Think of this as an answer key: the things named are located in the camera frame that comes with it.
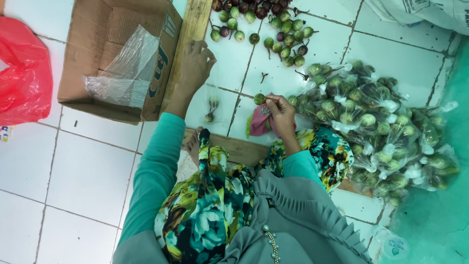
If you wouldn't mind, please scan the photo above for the red plastic bag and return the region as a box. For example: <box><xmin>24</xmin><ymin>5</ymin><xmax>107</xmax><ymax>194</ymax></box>
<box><xmin>0</xmin><ymin>16</ymin><xmax>54</xmax><ymax>127</ymax></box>

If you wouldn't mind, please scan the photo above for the small clear plastic bag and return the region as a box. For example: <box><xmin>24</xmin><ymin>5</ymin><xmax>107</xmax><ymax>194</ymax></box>
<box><xmin>203</xmin><ymin>64</ymin><xmax>223</xmax><ymax>124</ymax></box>

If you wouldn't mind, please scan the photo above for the floral patterned dress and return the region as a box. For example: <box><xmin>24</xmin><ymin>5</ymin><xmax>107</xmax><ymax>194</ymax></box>
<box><xmin>153</xmin><ymin>126</ymin><xmax>355</xmax><ymax>264</ymax></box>

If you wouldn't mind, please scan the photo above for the pile of loose eggplants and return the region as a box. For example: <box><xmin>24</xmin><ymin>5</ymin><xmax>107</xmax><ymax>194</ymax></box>
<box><xmin>209</xmin><ymin>0</ymin><xmax>320</xmax><ymax>69</ymax></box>

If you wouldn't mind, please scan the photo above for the pink cloth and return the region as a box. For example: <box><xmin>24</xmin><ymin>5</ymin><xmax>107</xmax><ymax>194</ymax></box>
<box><xmin>246</xmin><ymin>92</ymin><xmax>298</xmax><ymax>138</ymax></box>

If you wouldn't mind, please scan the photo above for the heap of bagged eggplants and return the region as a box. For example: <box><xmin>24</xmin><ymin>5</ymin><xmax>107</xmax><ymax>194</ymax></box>
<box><xmin>287</xmin><ymin>60</ymin><xmax>461</xmax><ymax>207</ymax></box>

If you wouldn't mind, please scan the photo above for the sealed plastic water cup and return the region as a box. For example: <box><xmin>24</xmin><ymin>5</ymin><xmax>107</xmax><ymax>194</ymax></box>
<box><xmin>373</xmin><ymin>225</ymin><xmax>411</xmax><ymax>262</ymax></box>

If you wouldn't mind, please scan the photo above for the brown cardboard box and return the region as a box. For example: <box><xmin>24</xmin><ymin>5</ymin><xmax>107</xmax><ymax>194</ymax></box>
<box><xmin>57</xmin><ymin>0</ymin><xmax>183</xmax><ymax>125</ymax></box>

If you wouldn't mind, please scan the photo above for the white woven sack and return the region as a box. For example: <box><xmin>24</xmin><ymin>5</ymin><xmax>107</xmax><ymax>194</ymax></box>
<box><xmin>364</xmin><ymin>0</ymin><xmax>469</xmax><ymax>36</ymax></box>

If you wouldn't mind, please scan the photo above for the long wooden plank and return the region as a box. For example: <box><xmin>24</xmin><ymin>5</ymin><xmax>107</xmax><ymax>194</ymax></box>
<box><xmin>160</xmin><ymin>0</ymin><xmax>213</xmax><ymax>115</ymax></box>

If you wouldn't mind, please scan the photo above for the grey pleated headscarf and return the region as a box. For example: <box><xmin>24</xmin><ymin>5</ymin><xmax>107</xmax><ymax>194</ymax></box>
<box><xmin>111</xmin><ymin>168</ymin><xmax>375</xmax><ymax>264</ymax></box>

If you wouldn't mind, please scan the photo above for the person's left hand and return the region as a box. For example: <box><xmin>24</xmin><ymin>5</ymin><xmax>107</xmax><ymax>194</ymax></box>
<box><xmin>177</xmin><ymin>40</ymin><xmax>217</xmax><ymax>97</ymax></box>

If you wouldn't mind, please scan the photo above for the bundle of clear plastic bags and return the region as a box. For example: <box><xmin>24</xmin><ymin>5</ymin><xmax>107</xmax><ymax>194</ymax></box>
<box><xmin>83</xmin><ymin>24</ymin><xmax>161</xmax><ymax>109</ymax></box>

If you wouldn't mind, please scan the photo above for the colourful small wrapper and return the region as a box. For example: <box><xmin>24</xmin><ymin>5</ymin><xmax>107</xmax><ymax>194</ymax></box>
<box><xmin>0</xmin><ymin>125</ymin><xmax>14</xmax><ymax>144</ymax></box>

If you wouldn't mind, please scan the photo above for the short wooden plank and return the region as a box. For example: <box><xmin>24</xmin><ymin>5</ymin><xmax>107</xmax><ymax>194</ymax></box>
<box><xmin>182</xmin><ymin>128</ymin><xmax>375</xmax><ymax>199</ymax></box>

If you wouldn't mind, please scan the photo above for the person's left foot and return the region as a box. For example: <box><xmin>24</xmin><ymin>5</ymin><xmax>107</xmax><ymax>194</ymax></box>
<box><xmin>182</xmin><ymin>126</ymin><xmax>204</xmax><ymax>170</ymax></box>

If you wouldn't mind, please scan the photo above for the person's right hand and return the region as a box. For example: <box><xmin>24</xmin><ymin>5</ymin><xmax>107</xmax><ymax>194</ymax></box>
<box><xmin>265</xmin><ymin>94</ymin><xmax>297</xmax><ymax>138</ymax></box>

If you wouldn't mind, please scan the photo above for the green tarp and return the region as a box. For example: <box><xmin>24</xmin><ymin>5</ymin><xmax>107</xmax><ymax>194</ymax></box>
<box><xmin>380</xmin><ymin>36</ymin><xmax>469</xmax><ymax>264</ymax></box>

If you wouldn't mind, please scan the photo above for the pearl brooch chain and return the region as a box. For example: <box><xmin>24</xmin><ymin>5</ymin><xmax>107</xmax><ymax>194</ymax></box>
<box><xmin>262</xmin><ymin>224</ymin><xmax>281</xmax><ymax>264</ymax></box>

